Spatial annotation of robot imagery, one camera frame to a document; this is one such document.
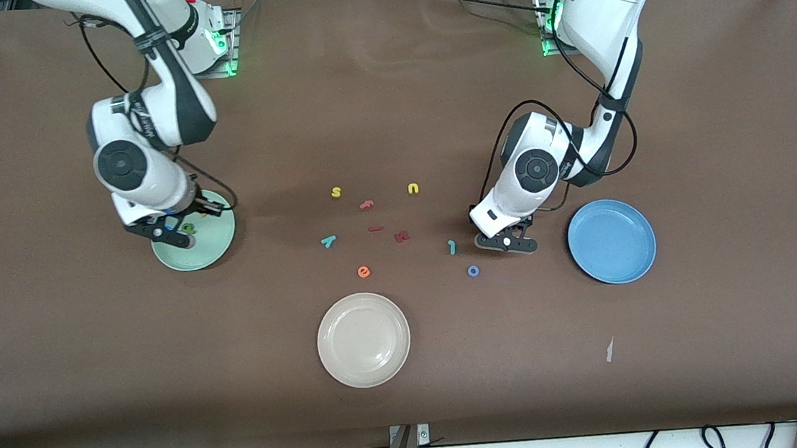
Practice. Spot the green plate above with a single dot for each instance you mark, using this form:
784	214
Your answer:
206	249

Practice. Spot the dark red letter k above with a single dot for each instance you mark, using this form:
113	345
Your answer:
402	237

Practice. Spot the pink letter f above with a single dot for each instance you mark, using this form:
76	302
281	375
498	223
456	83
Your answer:
366	204

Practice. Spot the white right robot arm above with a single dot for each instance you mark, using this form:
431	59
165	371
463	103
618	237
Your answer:
149	173

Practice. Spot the green letter p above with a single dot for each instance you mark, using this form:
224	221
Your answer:
187	229

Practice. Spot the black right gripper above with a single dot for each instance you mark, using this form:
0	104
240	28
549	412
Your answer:
200	204

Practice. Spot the blue plate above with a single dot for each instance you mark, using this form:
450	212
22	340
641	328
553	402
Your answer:
614	255

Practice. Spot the brown table cover mat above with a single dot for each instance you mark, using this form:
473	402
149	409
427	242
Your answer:
388	109

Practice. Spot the teal letter y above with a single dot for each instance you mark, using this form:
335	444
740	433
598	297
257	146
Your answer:
329	242

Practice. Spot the white paper scrap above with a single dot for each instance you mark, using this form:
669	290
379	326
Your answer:
609	351

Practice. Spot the blue letter o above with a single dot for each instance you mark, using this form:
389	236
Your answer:
469	271

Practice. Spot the orange letter e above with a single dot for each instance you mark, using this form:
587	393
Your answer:
364	272

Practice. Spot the small metal bracket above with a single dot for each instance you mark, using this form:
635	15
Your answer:
424	435

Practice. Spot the yellow letter u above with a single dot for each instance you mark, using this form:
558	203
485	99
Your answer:
409	189

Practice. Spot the beige plate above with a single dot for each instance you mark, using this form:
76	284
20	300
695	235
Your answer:
364	340

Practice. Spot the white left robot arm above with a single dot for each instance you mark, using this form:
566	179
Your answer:
596	4

